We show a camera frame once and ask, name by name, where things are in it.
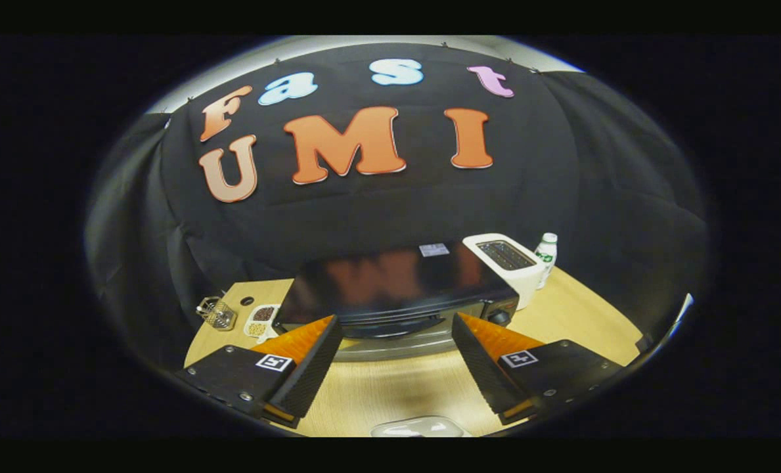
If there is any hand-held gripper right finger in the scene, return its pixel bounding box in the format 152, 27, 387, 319
451, 313, 624, 426

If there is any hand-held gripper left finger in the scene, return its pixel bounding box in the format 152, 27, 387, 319
175, 315, 343, 429

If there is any black toaster oven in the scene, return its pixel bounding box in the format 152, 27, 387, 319
273, 240, 521, 362

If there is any white slot toaster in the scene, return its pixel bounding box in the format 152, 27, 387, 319
462, 233, 547, 311

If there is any white divided dish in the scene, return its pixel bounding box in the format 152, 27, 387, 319
244, 304, 282, 344

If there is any white plate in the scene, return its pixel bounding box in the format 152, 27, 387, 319
370, 415, 464, 438

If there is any white bottle green label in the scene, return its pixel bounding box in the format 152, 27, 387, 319
535, 233, 558, 290

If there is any small wire basket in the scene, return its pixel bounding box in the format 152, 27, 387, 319
196, 296, 238, 331

